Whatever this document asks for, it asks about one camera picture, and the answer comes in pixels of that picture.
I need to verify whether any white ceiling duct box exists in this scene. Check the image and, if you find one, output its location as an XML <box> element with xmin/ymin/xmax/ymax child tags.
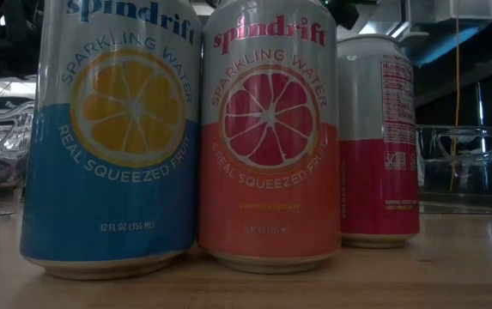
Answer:
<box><xmin>408</xmin><ymin>0</ymin><xmax>492</xmax><ymax>23</ymax></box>

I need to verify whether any orange grapefruit Spindrift can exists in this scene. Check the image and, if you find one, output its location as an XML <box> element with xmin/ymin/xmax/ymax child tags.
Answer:
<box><xmin>197</xmin><ymin>0</ymin><xmax>343</xmax><ymax>275</ymax></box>

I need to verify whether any shiny vertical pole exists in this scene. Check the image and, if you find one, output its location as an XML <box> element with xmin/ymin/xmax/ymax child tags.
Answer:
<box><xmin>477</xmin><ymin>81</ymin><xmax>486</xmax><ymax>191</ymax></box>

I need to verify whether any pink white Spindrift can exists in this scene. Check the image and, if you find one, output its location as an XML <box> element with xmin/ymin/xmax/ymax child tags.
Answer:
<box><xmin>336</xmin><ymin>33</ymin><xmax>422</xmax><ymax>249</ymax></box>

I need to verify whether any black softbox light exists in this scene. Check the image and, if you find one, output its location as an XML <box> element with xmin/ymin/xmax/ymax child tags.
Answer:
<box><xmin>0</xmin><ymin>94</ymin><xmax>36</xmax><ymax>132</ymax></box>

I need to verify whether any blue lemon Spindrift can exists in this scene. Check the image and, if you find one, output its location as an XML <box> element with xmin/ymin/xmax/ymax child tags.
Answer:
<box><xmin>19</xmin><ymin>0</ymin><xmax>203</xmax><ymax>281</ymax></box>

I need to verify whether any hanging yellow cable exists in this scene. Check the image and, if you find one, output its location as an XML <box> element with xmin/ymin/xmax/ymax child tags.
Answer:
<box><xmin>450</xmin><ymin>0</ymin><xmax>462</xmax><ymax>193</ymax></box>

